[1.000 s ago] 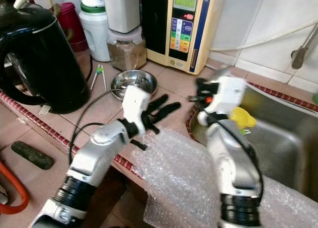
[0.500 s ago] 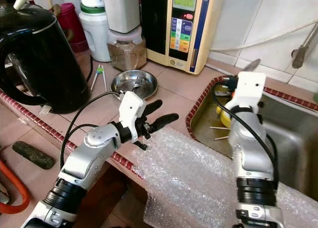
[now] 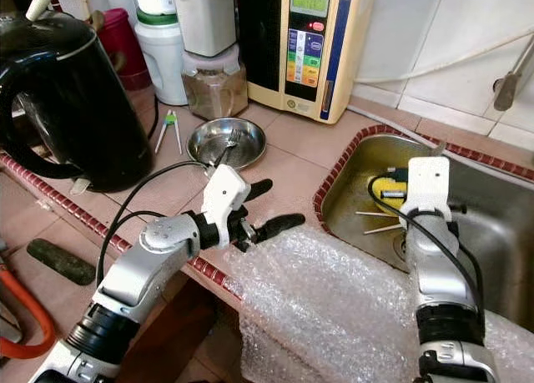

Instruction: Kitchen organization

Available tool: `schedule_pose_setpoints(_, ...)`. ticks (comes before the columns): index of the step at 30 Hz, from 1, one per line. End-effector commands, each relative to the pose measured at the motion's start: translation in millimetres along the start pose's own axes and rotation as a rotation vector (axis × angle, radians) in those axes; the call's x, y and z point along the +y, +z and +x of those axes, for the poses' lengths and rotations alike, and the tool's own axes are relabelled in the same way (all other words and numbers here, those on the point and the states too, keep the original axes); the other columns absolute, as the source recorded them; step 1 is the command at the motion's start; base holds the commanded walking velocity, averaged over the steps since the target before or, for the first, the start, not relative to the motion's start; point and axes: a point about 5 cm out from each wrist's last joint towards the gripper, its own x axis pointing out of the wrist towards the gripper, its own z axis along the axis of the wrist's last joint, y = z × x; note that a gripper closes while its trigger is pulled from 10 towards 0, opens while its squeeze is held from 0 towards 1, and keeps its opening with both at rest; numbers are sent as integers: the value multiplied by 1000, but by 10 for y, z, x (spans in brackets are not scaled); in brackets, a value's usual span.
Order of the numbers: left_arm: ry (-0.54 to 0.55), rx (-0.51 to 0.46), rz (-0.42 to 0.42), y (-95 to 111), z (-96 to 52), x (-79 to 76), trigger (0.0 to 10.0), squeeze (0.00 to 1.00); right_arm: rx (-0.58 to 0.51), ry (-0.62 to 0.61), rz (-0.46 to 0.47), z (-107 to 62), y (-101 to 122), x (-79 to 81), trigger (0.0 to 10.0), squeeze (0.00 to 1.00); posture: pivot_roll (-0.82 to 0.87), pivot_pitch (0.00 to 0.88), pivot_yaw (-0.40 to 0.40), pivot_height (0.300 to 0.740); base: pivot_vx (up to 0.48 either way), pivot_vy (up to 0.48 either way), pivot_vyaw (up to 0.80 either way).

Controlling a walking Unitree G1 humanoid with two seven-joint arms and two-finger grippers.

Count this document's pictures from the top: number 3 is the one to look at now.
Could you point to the cream water ionizer machine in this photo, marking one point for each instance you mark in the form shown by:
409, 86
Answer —
309, 49

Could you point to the clear bubble wrap sheet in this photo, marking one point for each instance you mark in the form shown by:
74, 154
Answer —
325, 308

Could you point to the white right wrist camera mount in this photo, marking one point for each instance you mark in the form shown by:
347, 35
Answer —
427, 187

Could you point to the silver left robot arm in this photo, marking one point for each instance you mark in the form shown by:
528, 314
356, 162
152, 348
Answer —
154, 266

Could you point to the yellow plastic bowl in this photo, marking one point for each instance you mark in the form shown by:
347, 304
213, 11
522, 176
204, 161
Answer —
388, 195

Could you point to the white training chopsticks green hinge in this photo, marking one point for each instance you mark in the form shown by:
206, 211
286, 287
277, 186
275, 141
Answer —
371, 214
169, 119

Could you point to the steel sink drain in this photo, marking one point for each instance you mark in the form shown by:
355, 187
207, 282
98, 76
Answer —
402, 248

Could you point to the dark green oblong object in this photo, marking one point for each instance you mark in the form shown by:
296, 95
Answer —
62, 262

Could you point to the maroon plastic cup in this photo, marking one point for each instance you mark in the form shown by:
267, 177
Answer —
117, 45

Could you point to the stainless steel sink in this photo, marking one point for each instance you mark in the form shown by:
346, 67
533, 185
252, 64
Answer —
363, 162

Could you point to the white filter bottle green band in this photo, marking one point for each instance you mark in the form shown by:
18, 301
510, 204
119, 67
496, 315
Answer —
163, 66

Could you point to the black electric kettle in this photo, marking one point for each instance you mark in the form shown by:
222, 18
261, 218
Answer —
83, 99

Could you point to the round steel dish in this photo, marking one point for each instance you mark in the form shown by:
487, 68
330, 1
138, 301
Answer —
246, 137

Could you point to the glass jar brown powder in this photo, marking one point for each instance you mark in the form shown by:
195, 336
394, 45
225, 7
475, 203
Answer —
214, 95

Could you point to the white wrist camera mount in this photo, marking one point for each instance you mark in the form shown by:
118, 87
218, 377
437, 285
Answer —
427, 187
225, 195

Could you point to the grey metal faucet pipe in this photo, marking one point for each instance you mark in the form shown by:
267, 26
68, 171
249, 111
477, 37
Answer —
505, 91

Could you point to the translucent white plastic container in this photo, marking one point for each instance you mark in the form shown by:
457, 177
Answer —
204, 20

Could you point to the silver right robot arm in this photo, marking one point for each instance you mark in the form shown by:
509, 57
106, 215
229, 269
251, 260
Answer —
438, 283

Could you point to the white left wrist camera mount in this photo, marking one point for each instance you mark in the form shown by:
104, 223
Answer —
225, 195

